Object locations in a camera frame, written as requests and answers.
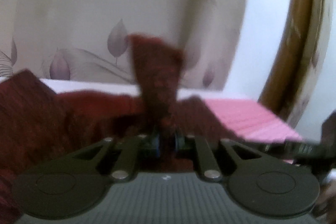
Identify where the dark red knitted garment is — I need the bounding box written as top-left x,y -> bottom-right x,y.
1,34 -> 237,223

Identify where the pink checked bed sheet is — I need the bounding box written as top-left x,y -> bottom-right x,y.
0,77 -> 305,143

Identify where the beige leaf print curtain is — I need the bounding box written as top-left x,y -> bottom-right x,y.
1,0 -> 246,90

